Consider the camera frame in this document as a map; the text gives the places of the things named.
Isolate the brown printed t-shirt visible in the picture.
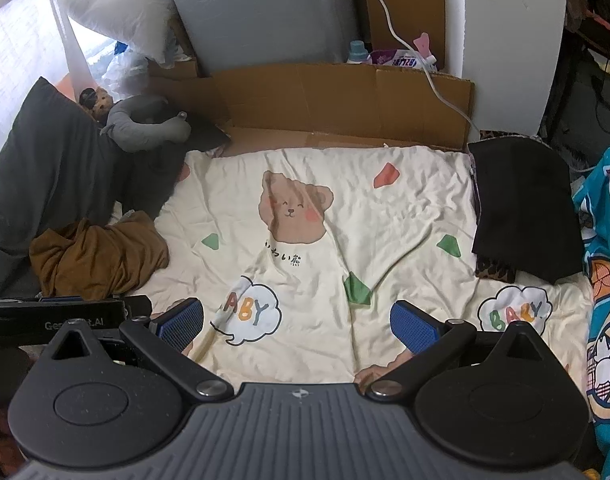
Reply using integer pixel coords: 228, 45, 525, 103
29, 211, 169, 300

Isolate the leopard print folded garment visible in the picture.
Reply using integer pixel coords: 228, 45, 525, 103
475, 255, 516, 284

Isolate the cream bear print bedsheet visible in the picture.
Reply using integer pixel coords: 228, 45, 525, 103
112, 145, 594, 391

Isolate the black folded garment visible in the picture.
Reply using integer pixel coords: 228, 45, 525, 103
470, 136, 584, 284

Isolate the dark grey pillow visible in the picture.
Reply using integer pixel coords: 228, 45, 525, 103
0, 78, 186, 297

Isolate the teal cartoon print blanket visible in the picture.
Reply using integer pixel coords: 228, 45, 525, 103
574, 147, 610, 479

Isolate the small bear plush toy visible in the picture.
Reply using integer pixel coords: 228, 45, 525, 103
78, 87, 114, 126

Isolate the brown cardboard sheet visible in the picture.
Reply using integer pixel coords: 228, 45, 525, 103
148, 63, 475, 155

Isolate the purple detergent bag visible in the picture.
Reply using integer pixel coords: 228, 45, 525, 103
371, 32, 437, 72

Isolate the teal cap bottle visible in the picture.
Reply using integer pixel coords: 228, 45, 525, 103
347, 40, 371, 64

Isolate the white power cable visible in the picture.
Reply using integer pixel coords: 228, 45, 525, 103
365, 0, 482, 134

